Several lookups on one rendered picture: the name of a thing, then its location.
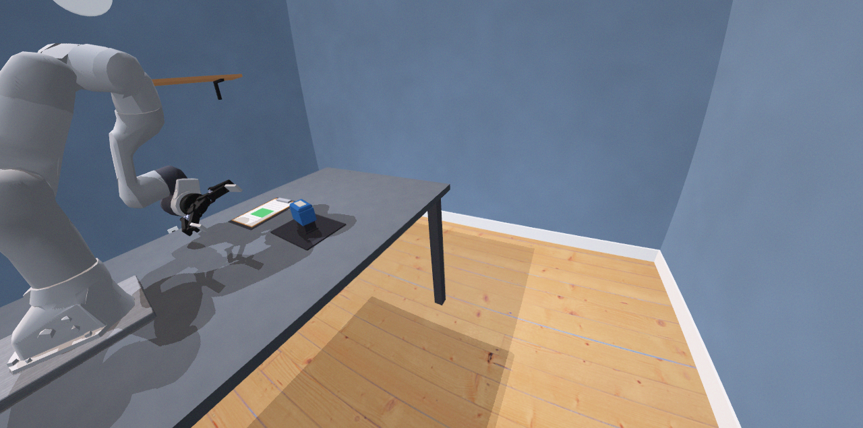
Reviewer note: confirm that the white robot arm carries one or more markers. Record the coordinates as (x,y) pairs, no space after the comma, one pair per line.
(73,298)

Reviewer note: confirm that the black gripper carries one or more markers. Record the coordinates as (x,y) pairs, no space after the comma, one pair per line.
(194,205)

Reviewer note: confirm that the blue self-inking stamp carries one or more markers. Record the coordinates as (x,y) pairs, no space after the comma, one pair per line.
(304,214)

